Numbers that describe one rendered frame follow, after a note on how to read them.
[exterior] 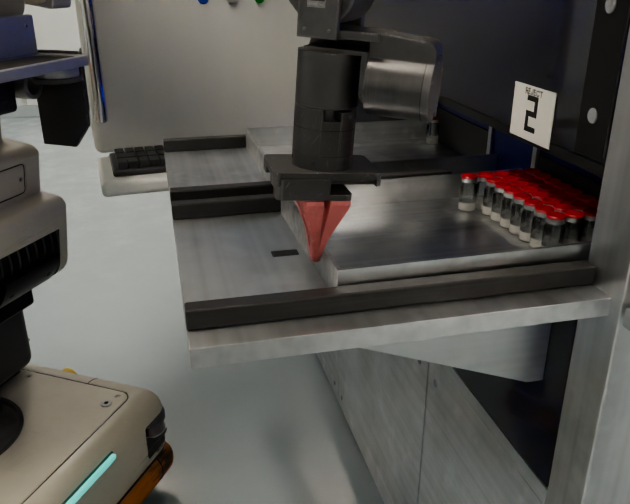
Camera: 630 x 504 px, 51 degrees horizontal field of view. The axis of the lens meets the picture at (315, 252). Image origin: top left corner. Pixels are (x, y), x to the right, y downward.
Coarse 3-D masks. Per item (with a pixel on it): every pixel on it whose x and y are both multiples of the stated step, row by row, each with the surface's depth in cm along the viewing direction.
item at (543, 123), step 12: (516, 84) 77; (516, 96) 77; (540, 96) 72; (552, 96) 70; (516, 108) 77; (528, 108) 75; (540, 108) 73; (552, 108) 70; (516, 120) 78; (528, 120) 75; (540, 120) 73; (552, 120) 71; (516, 132) 78; (528, 132) 75; (540, 132) 73; (540, 144) 73
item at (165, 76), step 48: (96, 0) 132; (144, 0) 135; (192, 0) 138; (240, 0) 141; (288, 0) 144; (144, 48) 138; (192, 48) 141; (240, 48) 144; (288, 48) 148; (144, 96) 142; (192, 96) 145; (240, 96) 148; (288, 96) 152; (96, 144) 143; (144, 144) 145
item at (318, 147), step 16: (304, 112) 59; (320, 112) 59; (336, 112) 60; (352, 112) 60; (304, 128) 60; (320, 128) 59; (336, 128) 59; (352, 128) 61; (304, 144) 60; (320, 144) 60; (336, 144) 60; (352, 144) 62; (272, 160) 63; (288, 160) 63; (304, 160) 61; (320, 160) 60; (336, 160) 60; (352, 160) 65; (368, 160) 65; (272, 176) 60; (288, 176) 60; (304, 176) 60; (320, 176) 60; (336, 176) 61; (352, 176) 61; (368, 176) 61
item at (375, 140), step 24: (408, 120) 121; (264, 144) 117; (288, 144) 118; (360, 144) 118; (384, 144) 118; (408, 144) 118; (432, 144) 118; (384, 168) 96; (408, 168) 97; (432, 168) 98; (456, 168) 98; (480, 168) 99
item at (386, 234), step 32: (352, 192) 87; (384, 192) 88; (416, 192) 89; (448, 192) 90; (288, 224) 82; (352, 224) 81; (384, 224) 81; (416, 224) 81; (448, 224) 81; (480, 224) 81; (352, 256) 72; (384, 256) 72; (416, 256) 72; (448, 256) 72; (480, 256) 65; (512, 256) 66; (544, 256) 67; (576, 256) 68
